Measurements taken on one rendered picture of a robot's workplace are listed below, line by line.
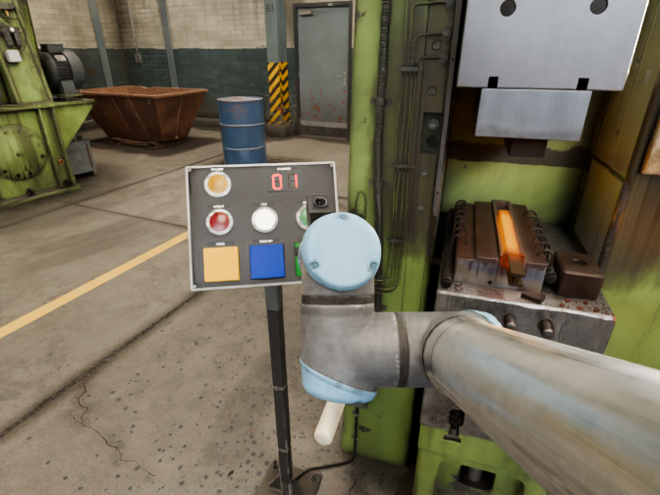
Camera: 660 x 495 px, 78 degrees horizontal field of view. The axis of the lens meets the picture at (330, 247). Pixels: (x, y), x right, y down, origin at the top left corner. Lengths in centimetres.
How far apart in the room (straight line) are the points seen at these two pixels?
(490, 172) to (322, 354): 110
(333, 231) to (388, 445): 133
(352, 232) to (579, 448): 32
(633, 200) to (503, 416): 96
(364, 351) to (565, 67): 69
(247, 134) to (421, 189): 442
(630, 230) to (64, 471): 202
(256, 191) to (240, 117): 446
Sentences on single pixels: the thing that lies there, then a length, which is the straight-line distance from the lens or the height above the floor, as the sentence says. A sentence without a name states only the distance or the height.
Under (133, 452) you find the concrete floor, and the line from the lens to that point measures 198.
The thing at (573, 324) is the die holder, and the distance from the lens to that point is 108.
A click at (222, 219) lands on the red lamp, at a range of 95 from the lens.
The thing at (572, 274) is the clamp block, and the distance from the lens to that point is 108.
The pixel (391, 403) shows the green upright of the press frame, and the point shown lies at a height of 32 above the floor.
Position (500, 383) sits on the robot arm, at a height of 124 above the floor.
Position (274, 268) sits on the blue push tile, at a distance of 92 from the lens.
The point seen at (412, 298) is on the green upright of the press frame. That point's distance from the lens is 128.
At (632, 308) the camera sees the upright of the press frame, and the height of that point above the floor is 83.
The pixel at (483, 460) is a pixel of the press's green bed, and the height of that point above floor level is 39.
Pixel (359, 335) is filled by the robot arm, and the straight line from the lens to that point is 48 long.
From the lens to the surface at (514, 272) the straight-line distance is 95.
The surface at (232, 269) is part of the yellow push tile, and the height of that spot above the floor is 100.
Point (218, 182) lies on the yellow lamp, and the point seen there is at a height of 117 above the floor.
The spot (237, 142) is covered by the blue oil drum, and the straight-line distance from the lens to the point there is 546.
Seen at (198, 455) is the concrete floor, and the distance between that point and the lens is 188.
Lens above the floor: 143
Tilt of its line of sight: 26 degrees down
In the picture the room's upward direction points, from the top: straight up
